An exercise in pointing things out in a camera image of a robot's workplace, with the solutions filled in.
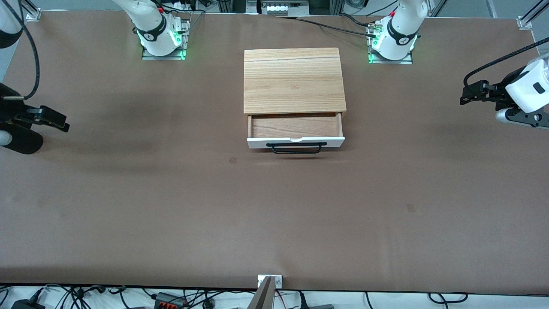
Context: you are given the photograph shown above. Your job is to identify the white drawer with handle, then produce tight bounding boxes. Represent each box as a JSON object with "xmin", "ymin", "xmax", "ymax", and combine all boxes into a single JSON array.
[{"xmin": 247, "ymin": 112, "xmax": 346, "ymax": 150}]

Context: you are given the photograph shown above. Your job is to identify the black metal drawer handle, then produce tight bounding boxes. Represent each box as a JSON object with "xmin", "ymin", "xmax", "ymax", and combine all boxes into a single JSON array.
[{"xmin": 265, "ymin": 142, "xmax": 328, "ymax": 155}]

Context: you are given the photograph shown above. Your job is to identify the wooden drawer cabinet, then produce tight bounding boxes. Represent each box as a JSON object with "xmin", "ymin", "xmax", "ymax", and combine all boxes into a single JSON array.
[{"xmin": 243, "ymin": 47, "xmax": 347, "ymax": 123}]

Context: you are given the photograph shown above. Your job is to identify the black rounded cylinder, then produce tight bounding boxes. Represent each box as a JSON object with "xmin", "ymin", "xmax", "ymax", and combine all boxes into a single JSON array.
[{"xmin": 0, "ymin": 124, "xmax": 44, "ymax": 155}]

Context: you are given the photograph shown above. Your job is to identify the brown table cover mat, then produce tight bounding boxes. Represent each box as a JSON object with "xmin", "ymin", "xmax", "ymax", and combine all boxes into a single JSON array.
[{"xmin": 0, "ymin": 9, "xmax": 549, "ymax": 296}]

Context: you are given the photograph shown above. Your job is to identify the black box red connectors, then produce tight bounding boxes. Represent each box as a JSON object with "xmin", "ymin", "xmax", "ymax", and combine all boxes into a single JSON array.
[{"xmin": 154, "ymin": 292, "xmax": 188, "ymax": 309}]

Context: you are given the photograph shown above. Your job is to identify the white power strip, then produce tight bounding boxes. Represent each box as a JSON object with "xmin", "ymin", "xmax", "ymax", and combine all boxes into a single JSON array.
[{"xmin": 261, "ymin": 0, "xmax": 310, "ymax": 16}]

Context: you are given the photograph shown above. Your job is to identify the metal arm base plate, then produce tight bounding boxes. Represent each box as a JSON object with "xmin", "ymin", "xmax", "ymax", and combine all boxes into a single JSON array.
[
  {"xmin": 142, "ymin": 19, "xmax": 189, "ymax": 61},
  {"xmin": 367, "ymin": 26, "xmax": 414, "ymax": 65}
]

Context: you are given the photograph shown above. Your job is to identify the aluminium profile cell frame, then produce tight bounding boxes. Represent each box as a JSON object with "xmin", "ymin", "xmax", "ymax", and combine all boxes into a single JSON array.
[{"xmin": 19, "ymin": 0, "xmax": 549, "ymax": 25}]

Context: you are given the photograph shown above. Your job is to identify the thin black table cable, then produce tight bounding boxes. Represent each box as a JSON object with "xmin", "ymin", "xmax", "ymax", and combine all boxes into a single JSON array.
[{"xmin": 338, "ymin": 13, "xmax": 378, "ymax": 28}]

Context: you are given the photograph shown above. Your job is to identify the thick black table cable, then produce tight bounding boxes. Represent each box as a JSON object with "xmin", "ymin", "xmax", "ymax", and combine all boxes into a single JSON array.
[{"xmin": 274, "ymin": 15, "xmax": 378, "ymax": 37}]

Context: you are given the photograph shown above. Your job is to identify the looped black cable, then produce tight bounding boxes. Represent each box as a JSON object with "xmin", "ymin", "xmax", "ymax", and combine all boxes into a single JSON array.
[{"xmin": 428, "ymin": 292, "xmax": 469, "ymax": 304}]

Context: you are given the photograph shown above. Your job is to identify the grey camera mount bar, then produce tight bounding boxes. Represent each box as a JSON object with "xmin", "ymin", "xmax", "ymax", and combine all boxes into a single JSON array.
[{"xmin": 247, "ymin": 276, "xmax": 275, "ymax": 309}]

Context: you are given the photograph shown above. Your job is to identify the silver mount bracket plate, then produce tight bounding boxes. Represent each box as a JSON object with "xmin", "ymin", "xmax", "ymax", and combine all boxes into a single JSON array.
[{"xmin": 257, "ymin": 275, "xmax": 283, "ymax": 289}]

